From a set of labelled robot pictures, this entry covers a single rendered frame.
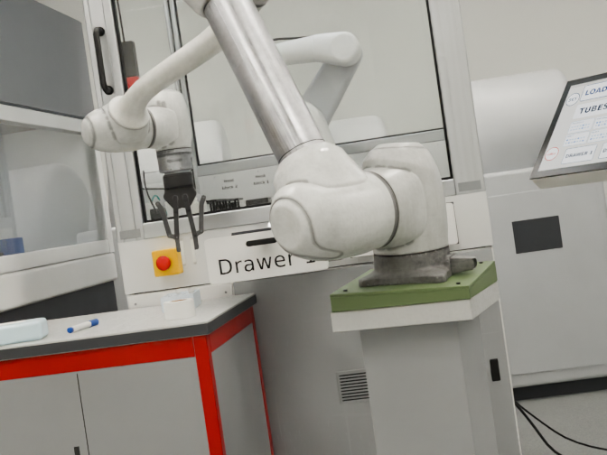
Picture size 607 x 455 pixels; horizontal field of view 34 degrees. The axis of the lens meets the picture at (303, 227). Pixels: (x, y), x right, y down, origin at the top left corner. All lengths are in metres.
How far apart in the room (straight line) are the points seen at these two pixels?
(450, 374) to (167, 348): 0.63
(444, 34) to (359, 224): 0.99
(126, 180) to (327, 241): 1.11
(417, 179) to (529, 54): 4.20
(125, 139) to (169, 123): 0.14
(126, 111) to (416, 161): 0.78
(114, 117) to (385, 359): 0.90
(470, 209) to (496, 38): 3.47
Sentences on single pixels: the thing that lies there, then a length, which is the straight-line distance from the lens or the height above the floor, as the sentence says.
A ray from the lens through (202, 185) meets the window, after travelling 2.78.
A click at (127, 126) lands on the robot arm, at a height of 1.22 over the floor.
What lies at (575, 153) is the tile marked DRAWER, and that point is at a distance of 2.50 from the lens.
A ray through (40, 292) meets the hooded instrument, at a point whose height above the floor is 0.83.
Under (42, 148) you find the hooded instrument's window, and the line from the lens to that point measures 3.37.
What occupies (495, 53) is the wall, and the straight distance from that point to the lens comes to 6.08.
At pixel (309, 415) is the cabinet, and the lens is 2.78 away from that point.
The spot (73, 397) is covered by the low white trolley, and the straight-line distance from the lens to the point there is 2.29.
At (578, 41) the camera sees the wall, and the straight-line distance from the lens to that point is 6.19.
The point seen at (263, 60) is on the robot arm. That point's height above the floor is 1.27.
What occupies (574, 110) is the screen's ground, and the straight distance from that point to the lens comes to 2.61.
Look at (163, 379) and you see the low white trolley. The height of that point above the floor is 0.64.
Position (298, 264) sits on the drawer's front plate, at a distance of 2.38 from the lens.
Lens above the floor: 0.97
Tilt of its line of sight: 1 degrees down
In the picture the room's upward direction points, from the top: 8 degrees counter-clockwise
